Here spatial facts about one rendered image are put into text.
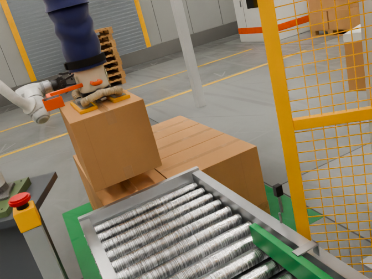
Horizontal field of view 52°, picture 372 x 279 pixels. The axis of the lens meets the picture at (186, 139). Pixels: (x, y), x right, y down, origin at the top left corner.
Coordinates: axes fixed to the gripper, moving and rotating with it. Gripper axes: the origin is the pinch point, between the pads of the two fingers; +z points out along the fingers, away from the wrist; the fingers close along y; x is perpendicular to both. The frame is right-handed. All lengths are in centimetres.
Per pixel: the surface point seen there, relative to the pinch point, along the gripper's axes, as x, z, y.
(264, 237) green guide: 146, 22, 56
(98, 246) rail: 94, -31, 60
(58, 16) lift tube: 34, -7, -37
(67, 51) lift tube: 32.4, -8.4, -19.1
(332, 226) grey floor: 89, 101, 120
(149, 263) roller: 115, -16, 66
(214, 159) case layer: 50, 52, 65
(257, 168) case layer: 56, 78, 80
